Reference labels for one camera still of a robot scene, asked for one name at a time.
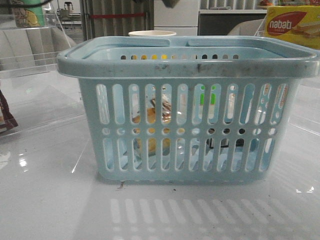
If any green yellow snack canister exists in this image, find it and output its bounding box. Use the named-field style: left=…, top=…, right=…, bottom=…
left=10, top=0, right=45, bottom=28

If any light blue plastic basket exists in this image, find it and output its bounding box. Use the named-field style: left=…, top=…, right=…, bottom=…
left=57, top=36, right=320, bottom=183

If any white drawer cabinet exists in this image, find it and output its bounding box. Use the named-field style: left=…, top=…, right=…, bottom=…
left=153, top=0, right=200, bottom=36

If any dark gripper finger tip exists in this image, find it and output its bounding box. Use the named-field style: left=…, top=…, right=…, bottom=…
left=162, top=0, right=180, bottom=8

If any clear acrylic shelf left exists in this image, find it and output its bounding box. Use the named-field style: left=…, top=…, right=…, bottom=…
left=0, top=0, right=84, bottom=144

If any yellow nabati wafer box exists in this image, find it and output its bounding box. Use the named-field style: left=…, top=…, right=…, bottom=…
left=263, top=5, right=320, bottom=50

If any clear acrylic stand right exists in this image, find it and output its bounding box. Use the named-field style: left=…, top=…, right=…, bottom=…
left=254, top=4, right=320, bottom=133

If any brown snack packet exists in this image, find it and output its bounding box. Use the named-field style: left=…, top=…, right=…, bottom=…
left=0, top=91, right=18, bottom=134

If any white paper cup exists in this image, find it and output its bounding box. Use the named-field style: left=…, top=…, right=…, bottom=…
left=128, top=30, right=177, bottom=37

